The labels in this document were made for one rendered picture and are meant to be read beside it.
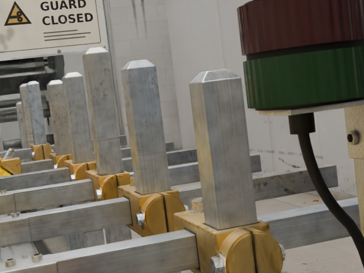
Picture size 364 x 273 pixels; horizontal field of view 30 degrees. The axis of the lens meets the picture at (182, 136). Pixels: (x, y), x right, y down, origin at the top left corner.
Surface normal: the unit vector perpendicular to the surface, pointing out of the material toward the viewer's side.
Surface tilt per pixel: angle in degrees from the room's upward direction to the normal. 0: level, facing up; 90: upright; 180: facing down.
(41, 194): 90
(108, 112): 90
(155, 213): 90
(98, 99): 90
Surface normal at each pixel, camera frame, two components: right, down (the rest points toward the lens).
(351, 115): -0.94, 0.14
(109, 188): 0.31, 0.04
